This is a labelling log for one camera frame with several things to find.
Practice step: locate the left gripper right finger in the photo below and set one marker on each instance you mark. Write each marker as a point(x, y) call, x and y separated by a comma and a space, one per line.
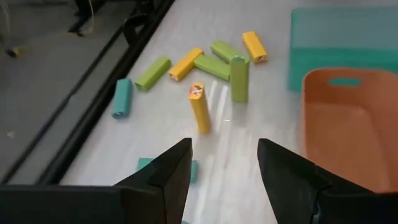
point(289, 186)

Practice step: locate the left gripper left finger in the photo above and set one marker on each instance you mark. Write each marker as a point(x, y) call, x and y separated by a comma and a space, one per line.
point(164, 186)

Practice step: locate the teal block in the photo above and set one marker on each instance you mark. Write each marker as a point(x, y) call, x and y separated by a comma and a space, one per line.
point(143, 162)
point(122, 98)

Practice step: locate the yellow block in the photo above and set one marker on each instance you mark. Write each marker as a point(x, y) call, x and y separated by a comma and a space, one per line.
point(255, 46)
point(200, 110)
point(185, 64)

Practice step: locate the green block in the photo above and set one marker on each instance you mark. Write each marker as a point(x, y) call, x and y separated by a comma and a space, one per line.
point(224, 50)
point(213, 67)
point(239, 81)
point(153, 73)

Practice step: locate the white tabletop sheet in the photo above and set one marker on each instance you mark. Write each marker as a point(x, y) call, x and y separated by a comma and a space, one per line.
point(227, 186)

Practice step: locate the small orange plastic bin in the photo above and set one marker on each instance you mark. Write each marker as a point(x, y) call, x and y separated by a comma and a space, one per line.
point(348, 133)

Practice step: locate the teal plastic bin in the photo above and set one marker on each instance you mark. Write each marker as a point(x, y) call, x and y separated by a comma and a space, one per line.
point(342, 40)

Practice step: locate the black aluminium table frame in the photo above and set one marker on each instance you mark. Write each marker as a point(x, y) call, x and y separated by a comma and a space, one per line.
point(100, 102)

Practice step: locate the black frame clamp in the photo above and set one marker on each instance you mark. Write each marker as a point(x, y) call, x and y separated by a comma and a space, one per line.
point(133, 26)

